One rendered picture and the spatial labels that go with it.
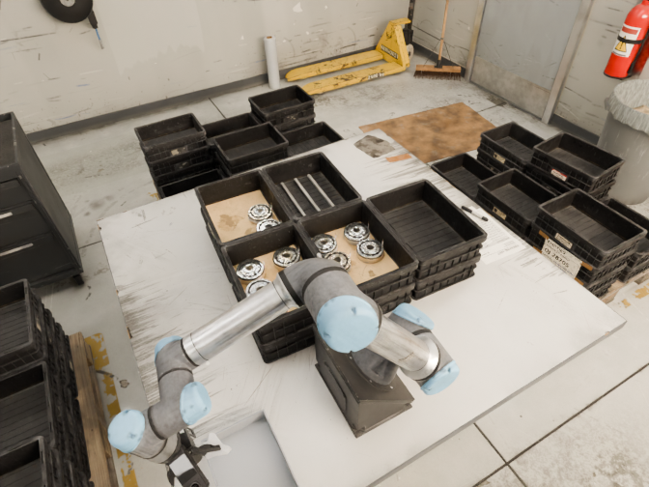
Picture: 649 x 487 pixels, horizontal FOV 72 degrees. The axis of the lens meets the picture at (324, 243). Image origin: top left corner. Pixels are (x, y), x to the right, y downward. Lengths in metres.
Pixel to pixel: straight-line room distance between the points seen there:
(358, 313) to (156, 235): 1.42
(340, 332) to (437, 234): 1.02
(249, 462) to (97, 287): 1.89
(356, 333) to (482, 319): 0.91
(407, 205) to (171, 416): 1.32
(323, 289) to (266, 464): 0.68
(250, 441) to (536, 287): 1.20
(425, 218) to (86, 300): 2.05
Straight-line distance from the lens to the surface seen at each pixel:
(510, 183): 2.98
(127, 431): 1.02
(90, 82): 4.63
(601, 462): 2.46
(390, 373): 1.37
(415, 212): 1.93
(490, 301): 1.82
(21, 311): 2.43
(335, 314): 0.88
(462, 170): 3.22
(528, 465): 2.33
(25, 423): 2.20
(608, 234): 2.65
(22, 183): 2.67
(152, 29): 4.57
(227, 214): 1.95
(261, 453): 1.47
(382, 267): 1.68
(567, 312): 1.89
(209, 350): 1.06
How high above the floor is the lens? 2.06
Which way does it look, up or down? 44 degrees down
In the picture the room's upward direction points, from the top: 2 degrees counter-clockwise
